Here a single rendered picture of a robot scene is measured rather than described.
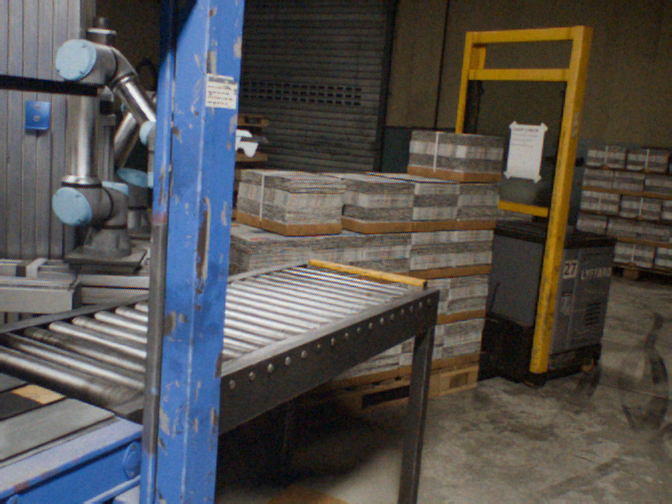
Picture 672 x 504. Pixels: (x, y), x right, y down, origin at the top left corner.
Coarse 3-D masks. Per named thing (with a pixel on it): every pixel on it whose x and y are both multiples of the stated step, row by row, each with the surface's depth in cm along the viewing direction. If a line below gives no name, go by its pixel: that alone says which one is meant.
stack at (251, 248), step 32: (256, 256) 284; (288, 256) 294; (320, 256) 306; (352, 256) 316; (384, 256) 329; (416, 256) 342; (448, 256) 355; (416, 288) 345; (448, 288) 359; (384, 352) 339; (384, 384) 343; (256, 416) 298
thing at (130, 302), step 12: (288, 264) 255; (300, 264) 256; (228, 276) 228; (240, 276) 229; (252, 276) 232; (120, 300) 189; (132, 300) 190; (144, 300) 192; (60, 312) 174; (72, 312) 175; (84, 312) 176; (96, 312) 178; (12, 324) 162; (24, 324) 163; (36, 324) 164; (48, 324) 166
